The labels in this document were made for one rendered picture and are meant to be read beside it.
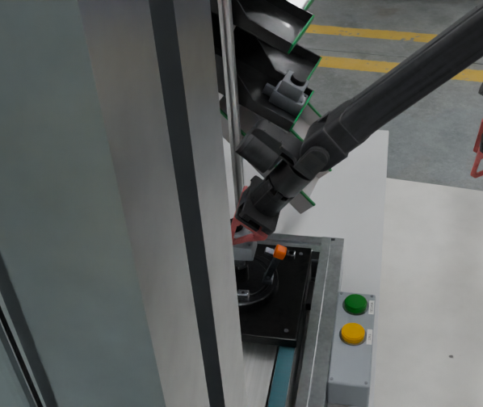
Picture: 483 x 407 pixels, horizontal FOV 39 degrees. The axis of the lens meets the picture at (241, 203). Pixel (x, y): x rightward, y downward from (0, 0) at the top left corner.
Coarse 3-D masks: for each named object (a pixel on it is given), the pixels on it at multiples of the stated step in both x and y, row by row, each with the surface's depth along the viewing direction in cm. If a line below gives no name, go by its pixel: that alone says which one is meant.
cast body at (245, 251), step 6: (240, 228) 118; (234, 234) 118; (240, 234) 117; (246, 234) 120; (234, 246) 119; (240, 246) 119; (246, 246) 119; (252, 246) 119; (234, 252) 120; (240, 252) 120; (246, 252) 119; (252, 252) 119; (234, 258) 121; (240, 258) 121; (246, 258) 120; (252, 258) 120
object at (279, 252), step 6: (276, 246) 120; (282, 246) 121; (264, 252) 121; (270, 252) 121; (276, 252) 120; (282, 252) 120; (276, 258) 121; (282, 258) 120; (270, 264) 123; (276, 264) 122; (270, 270) 123; (270, 276) 124
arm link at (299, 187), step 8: (288, 160) 106; (272, 168) 107; (280, 168) 107; (288, 168) 106; (272, 176) 109; (280, 176) 107; (288, 176) 106; (296, 176) 106; (304, 176) 106; (272, 184) 109; (280, 184) 108; (288, 184) 107; (296, 184) 107; (304, 184) 107; (280, 192) 108; (288, 192) 108; (296, 192) 109
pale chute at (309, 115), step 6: (306, 108) 157; (312, 108) 157; (306, 114) 158; (312, 114) 158; (318, 114) 157; (300, 120) 158; (306, 120) 159; (312, 120) 159; (294, 126) 156; (300, 126) 157; (306, 126) 159; (300, 132) 156; (306, 132) 158
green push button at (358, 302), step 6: (354, 294) 124; (348, 300) 123; (354, 300) 123; (360, 300) 123; (366, 300) 123; (348, 306) 122; (354, 306) 122; (360, 306) 122; (366, 306) 122; (354, 312) 122; (360, 312) 122
